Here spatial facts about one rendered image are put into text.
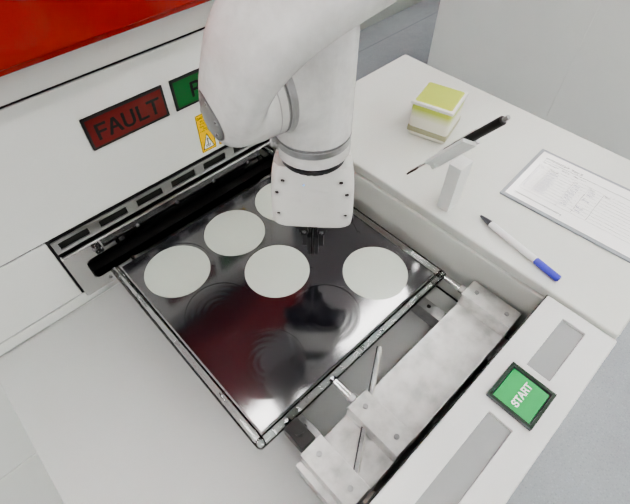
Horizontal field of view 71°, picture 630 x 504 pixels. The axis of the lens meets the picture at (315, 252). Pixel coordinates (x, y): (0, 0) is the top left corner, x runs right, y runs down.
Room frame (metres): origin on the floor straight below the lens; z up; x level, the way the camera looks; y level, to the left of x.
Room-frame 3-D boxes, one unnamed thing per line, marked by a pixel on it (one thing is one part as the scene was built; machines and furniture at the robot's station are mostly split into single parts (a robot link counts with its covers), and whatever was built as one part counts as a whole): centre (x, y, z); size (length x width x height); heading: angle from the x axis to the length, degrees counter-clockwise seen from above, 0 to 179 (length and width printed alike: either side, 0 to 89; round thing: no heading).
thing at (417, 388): (0.23, -0.14, 0.87); 0.36 x 0.08 x 0.03; 134
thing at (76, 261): (0.55, 0.22, 0.89); 0.44 x 0.02 x 0.10; 134
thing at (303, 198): (0.40, 0.00, 1.09); 0.10 x 0.07 x 0.11; 87
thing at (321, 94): (0.40, 0.01, 1.23); 0.09 x 0.08 x 0.13; 125
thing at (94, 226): (0.55, 0.22, 0.96); 0.44 x 0.01 x 0.02; 134
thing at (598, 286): (0.60, -0.29, 0.89); 0.62 x 0.35 x 0.14; 44
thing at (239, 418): (0.28, 0.19, 0.90); 0.37 x 0.01 x 0.01; 44
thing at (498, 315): (0.34, -0.26, 0.89); 0.08 x 0.03 x 0.03; 44
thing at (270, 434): (0.27, -0.07, 0.90); 0.38 x 0.01 x 0.01; 134
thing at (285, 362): (0.41, 0.06, 0.90); 0.34 x 0.34 x 0.01; 44
